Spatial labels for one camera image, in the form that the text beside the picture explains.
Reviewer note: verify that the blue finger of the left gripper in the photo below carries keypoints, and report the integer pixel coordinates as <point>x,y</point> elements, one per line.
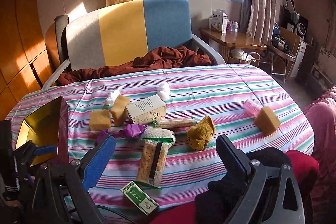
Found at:
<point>44,150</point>

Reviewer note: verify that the long cracker packet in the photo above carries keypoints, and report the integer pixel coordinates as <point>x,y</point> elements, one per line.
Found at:
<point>153,159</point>

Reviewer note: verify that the purple snack packet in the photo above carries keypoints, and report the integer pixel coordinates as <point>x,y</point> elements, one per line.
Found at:
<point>131,130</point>

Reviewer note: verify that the tall yellow sponge block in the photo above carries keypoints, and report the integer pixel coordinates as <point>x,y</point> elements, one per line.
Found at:
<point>119,111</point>

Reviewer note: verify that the gold metal tin box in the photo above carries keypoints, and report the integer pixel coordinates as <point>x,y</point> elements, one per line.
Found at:
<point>47,125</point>

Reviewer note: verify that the metal chair with clutter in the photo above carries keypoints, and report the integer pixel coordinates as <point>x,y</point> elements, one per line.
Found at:
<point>282,52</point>

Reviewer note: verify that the wooden side table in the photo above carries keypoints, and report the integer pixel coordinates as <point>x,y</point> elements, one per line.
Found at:
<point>231,40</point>

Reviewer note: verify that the white sock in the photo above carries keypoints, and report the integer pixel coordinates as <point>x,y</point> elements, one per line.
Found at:
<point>153,132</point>

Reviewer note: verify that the mustard yellow knitted sock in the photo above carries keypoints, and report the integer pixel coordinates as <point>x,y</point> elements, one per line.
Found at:
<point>199,135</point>

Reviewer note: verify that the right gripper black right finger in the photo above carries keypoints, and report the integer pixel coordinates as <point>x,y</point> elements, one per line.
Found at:
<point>235,160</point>

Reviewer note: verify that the clear plastic bag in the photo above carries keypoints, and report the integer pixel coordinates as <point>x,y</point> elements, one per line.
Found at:
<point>111,97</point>

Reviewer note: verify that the green white small box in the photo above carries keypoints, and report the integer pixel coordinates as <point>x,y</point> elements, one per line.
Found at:
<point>139,198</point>

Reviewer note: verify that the Weidan cracker packet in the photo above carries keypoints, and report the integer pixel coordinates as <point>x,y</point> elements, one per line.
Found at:
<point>175,123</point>

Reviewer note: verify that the rust red blanket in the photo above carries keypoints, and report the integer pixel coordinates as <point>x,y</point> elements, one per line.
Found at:
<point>159,58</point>

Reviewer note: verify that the yellow sponge wedge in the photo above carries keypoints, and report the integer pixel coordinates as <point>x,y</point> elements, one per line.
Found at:
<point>267,121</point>

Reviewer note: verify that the cream printed carton box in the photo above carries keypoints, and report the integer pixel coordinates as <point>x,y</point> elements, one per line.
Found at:
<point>147,110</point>

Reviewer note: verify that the pink bedspread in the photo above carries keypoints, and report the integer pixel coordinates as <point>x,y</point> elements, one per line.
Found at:
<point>321,116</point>

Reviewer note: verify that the grey yellow blue armchair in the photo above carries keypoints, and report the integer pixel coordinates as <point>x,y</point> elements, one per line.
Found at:
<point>119,33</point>

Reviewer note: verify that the pink plastic hair roller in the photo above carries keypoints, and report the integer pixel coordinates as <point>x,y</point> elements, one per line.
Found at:
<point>252,107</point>

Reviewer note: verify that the white appliance carton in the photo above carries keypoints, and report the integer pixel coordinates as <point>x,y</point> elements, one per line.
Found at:
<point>219,21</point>

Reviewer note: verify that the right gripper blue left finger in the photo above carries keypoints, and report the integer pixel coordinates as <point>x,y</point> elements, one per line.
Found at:
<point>95,161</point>

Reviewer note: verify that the wooden wardrobe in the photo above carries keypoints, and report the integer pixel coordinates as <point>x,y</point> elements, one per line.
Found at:
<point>25,64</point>

